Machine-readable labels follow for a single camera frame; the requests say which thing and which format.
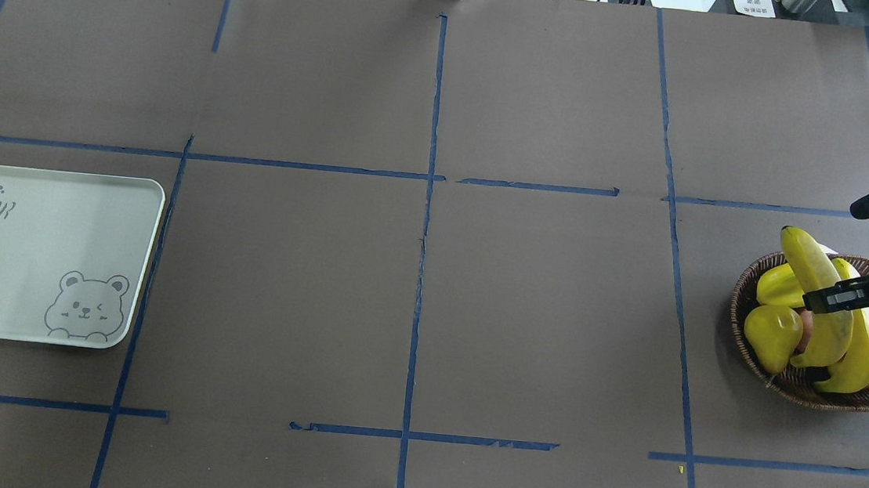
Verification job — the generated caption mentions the yellow banana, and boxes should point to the yellow banana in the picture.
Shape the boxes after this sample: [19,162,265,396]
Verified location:
[780,226,853,368]
[815,256,869,397]

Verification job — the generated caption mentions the woven brown fruit basket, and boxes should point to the woven brown fruit basket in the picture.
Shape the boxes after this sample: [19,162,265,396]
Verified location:
[728,251,869,414]

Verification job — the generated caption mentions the pink red apple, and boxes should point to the pink red apple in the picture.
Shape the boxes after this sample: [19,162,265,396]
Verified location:
[795,308,814,354]

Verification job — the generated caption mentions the yellow starfruit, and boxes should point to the yellow starfruit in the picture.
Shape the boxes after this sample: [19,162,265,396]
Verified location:
[755,263,805,310]

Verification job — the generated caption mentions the yellow pear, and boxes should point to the yellow pear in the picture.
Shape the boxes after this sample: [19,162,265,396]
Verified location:
[743,304,804,375]

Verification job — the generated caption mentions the white bear print tray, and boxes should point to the white bear print tray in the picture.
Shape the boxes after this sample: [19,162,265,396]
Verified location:
[0,164,166,349]

